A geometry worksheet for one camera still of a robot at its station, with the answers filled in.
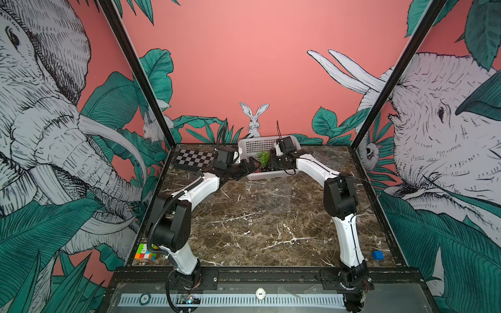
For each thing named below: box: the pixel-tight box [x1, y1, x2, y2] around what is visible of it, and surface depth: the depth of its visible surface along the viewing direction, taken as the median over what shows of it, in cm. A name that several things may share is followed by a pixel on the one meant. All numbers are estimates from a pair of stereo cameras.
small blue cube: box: [371, 250, 385, 261], surface depth 81 cm
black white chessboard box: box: [172, 148, 217, 171], surface depth 112 cm
